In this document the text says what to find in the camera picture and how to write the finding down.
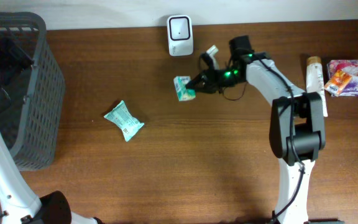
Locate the right black cable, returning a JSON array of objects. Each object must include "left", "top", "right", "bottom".
[{"left": 198, "top": 52, "right": 306, "bottom": 224}]

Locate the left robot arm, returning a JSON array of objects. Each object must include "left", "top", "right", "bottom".
[{"left": 0, "top": 31, "right": 99, "bottom": 223}]

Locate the white tube with brown cap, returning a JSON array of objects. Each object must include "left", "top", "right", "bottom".
[{"left": 306, "top": 56, "right": 328, "bottom": 117}]

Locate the red purple white packet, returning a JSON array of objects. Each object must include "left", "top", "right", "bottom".
[{"left": 327, "top": 60, "right": 358, "bottom": 96}]

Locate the teal wet wipes pack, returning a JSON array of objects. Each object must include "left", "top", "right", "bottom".
[{"left": 104, "top": 100, "right": 144, "bottom": 142}]

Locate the orange small tissue pack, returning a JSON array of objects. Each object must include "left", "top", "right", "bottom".
[{"left": 324, "top": 70, "right": 352, "bottom": 96}]

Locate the grey plastic mesh basket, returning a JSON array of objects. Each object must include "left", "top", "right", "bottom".
[{"left": 0, "top": 12, "right": 65, "bottom": 171}]

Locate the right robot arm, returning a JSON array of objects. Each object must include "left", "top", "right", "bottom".
[{"left": 186, "top": 35, "right": 326, "bottom": 223}]

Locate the teal small tissue pack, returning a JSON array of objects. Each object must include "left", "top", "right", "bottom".
[{"left": 173, "top": 76, "right": 196, "bottom": 101}]

